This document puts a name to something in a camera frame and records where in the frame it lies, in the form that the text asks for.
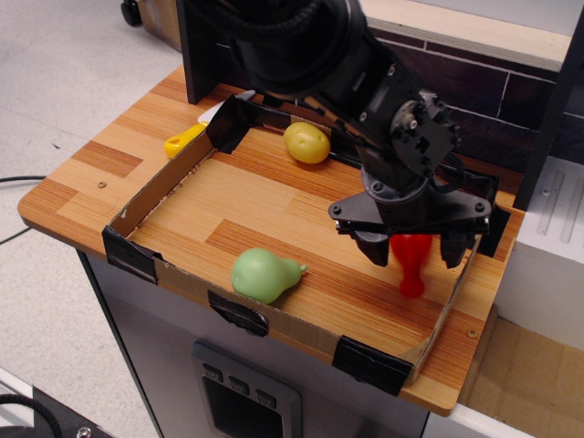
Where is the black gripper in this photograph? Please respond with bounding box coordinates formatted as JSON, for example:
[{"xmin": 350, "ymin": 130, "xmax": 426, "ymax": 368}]
[{"xmin": 328, "ymin": 175, "xmax": 492, "ymax": 268}]

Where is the red hot sauce bottle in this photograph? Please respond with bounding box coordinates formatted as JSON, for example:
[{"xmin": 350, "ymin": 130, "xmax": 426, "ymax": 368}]
[{"xmin": 390, "ymin": 235, "xmax": 433, "ymax": 298}]

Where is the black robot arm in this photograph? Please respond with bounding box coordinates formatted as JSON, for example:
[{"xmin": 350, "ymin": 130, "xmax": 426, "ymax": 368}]
[{"xmin": 193, "ymin": 1, "xmax": 491, "ymax": 268}]

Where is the cardboard fence with black tape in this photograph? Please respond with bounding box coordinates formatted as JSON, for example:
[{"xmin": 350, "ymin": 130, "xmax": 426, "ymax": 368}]
[{"xmin": 101, "ymin": 94, "xmax": 512, "ymax": 397}]

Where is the white toy sink counter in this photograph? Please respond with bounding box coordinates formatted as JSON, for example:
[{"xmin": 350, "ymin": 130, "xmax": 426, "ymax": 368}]
[{"xmin": 495, "ymin": 157, "xmax": 583, "ymax": 349}]

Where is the yellow toy potato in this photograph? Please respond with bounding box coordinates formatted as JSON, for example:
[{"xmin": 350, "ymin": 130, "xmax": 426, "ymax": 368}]
[{"xmin": 284, "ymin": 122, "xmax": 330, "ymax": 164}]

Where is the green toy pear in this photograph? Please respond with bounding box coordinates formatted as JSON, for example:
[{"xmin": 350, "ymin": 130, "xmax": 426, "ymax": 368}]
[{"xmin": 231, "ymin": 248, "xmax": 308, "ymax": 305}]

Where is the grey control panel with buttons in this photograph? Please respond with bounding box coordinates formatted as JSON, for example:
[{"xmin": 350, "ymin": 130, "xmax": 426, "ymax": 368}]
[{"xmin": 191, "ymin": 342, "xmax": 303, "ymax": 438}]

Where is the black caster wheel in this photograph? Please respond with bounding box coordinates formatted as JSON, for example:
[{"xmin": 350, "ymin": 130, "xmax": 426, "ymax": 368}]
[{"xmin": 120, "ymin": 0, "xmax": 141, "ymax": 27}]

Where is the black upright post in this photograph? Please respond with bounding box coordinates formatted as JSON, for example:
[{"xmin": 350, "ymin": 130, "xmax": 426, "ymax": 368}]
[{"xmin": 513, "ymin": 13, "xmax": 583, "ymax": 212}]

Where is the yellow handled toy knife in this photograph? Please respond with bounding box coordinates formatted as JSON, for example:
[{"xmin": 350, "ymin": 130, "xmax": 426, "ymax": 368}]
[{"xmin": 163, "ymin": 89, "xmax": 257, "ymax": 160}]

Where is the black cable on floor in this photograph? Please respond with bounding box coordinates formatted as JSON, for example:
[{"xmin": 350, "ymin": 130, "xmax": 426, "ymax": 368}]
[{"xmin": 0, "ymin": 175, "xmax": 47, "ymax": 245}]

